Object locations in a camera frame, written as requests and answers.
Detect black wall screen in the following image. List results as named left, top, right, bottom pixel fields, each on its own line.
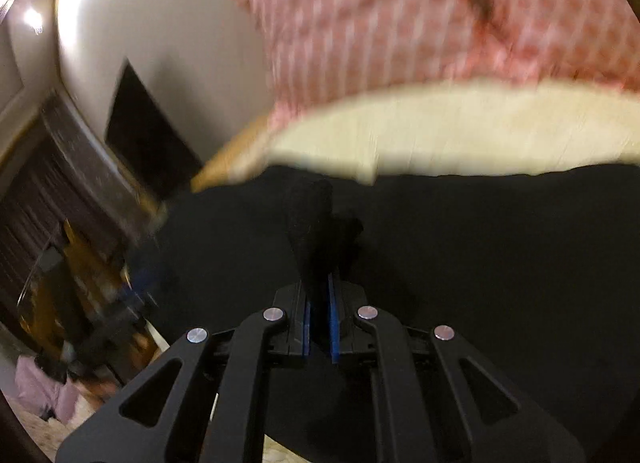
left=104, top=58, right=204, bottom=200

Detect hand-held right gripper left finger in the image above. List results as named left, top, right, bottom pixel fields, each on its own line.
left=55, top=284, right=314, bottom=463

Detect dark curtain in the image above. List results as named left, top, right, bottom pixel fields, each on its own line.
left=0, top=140, right=126, bottom=344

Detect pink patterned blanket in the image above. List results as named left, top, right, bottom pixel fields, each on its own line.
left=224, top=0, right=640, bottom=140

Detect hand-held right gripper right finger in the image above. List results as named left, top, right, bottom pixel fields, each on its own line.
left=327, top=273, right=587, bottom=463

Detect black pants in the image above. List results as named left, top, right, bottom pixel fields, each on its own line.
left=150, top=163, right=640, bottom=463

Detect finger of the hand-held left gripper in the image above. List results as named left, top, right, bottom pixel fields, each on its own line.
left=120, top=238, right=166, bottom=314

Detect cream bed sheet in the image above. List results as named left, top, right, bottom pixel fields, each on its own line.
left=190, top=77, right=640, bottom=194

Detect pale pink cloth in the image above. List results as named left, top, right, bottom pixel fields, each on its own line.
left=14, top=353, right=83, bottom=425

